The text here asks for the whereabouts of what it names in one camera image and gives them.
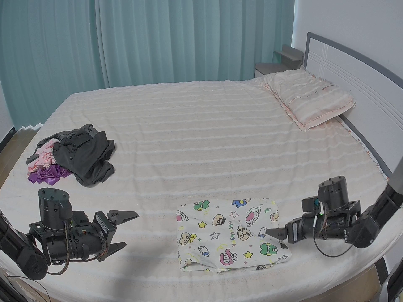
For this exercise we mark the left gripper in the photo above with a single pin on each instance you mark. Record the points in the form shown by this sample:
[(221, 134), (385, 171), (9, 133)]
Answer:
[(85, 244)]

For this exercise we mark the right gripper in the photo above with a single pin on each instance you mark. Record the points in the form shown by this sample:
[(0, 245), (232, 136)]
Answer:
[(302, 230)]

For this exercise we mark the white printed pyjama top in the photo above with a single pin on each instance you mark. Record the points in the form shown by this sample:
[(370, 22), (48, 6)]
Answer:
[(226, 237)]

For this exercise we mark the bed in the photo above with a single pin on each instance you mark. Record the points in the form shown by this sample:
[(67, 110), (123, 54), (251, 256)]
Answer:
[(189, 131)]

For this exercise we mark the black shirt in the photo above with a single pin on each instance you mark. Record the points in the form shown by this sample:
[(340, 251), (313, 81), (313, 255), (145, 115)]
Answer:
[(85, 159)]

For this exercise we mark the purple garment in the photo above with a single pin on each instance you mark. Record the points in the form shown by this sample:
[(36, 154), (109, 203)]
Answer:
[(47, 175)]

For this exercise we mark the pink garment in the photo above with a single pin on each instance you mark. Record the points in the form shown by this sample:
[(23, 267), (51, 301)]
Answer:
[(44, 159)]

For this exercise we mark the grey garment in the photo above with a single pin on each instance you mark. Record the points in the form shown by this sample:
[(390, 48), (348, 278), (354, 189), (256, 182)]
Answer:
[(47, 140)]

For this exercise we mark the pale pink striped pillow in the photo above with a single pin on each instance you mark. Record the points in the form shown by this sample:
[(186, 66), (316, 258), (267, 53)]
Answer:
[(311, 102)]

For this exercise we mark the grey bedside table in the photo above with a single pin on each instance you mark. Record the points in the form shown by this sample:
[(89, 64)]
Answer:
[(270, 68)]

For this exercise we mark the blue-green curtain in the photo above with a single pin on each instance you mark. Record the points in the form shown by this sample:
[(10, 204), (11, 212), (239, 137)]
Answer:
[(47, 42), (189, 27)]

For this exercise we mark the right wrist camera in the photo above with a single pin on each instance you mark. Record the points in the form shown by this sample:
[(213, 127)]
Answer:
[(308, 204)]

